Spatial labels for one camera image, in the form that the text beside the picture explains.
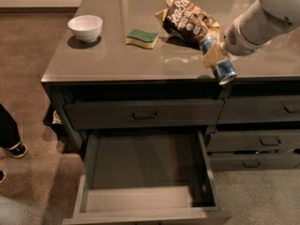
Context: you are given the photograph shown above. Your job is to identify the green and yellow sponge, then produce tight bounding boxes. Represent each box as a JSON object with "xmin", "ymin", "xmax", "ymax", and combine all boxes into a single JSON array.
[{"xmin": 126, "ymin": 29, "xmax": 158, "ymax": 49}]

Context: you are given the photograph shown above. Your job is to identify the blue silver redbull can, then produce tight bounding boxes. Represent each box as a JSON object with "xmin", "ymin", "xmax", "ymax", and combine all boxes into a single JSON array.
[{"xmin": 199, "ymin": 37, "xmax": 237, "ymax": 85}]

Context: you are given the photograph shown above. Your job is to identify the top right dark drawer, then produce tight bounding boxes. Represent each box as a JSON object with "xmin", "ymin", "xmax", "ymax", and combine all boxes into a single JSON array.
[{"xmin": 218, "ymin": 96, "xmax": 300, "ymax": 124}]

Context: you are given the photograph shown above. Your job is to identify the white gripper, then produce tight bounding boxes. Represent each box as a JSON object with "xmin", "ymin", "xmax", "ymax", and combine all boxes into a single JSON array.
[{"xmin": 202, "ymin": 16, "xmax": 268, "ymax": 68}]

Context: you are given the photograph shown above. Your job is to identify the bottom right dark drawer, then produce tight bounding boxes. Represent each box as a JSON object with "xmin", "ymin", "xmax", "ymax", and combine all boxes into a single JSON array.
[{"xmin": 209, "ymin": 153, "xmax": 300, "ymax": 172}]

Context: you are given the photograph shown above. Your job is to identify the open middle dark drawer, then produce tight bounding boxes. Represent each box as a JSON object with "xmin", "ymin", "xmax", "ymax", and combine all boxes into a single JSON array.
[{"xmin": 62, "ymin": 132, "xmax": 232, "ymax": 225}]

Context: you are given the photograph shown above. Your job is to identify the white ceramic bowl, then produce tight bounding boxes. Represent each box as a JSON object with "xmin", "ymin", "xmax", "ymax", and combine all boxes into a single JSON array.
[{"xmin": 67, "ymin": 15, "xmax": 103, "ymax": 42}]

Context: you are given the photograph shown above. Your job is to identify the dark object behind cabinet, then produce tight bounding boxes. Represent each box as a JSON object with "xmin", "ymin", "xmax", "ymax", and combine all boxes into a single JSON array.
[{"xmin": 43, "ymin": 105, "xmax": 66, "ymax": 135}]

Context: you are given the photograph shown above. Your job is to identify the person's black shoe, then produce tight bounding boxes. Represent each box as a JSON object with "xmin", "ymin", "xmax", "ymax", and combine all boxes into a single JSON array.
[{"xmin": 9, "ymin": 142, "xmax": 28, "ymax": 158}]

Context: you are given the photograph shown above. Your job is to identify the brown crumpled snack bag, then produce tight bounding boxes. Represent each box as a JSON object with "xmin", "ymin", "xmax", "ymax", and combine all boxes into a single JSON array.
[{"xmin": 155, "ymin": 0, "xmax": 219, "ymax": 46}]

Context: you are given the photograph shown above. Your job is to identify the middle right dark drawer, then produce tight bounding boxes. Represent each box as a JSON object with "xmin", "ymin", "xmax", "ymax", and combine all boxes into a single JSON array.
[{"xmin": 207, "ymin": 129, "xmax": 300, "ymax": 153}]

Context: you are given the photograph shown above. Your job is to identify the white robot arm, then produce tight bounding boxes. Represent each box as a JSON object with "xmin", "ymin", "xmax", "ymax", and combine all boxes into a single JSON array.
[{"xmin": 203, "ymin": 0, "xmax": 300, "ymax": 68}]

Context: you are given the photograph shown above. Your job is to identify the dark cabinet island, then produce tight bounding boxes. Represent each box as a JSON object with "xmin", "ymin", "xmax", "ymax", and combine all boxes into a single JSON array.
[{"xmin": 40, "ymin": 0, "xmax": 300, "ymax": 173}]

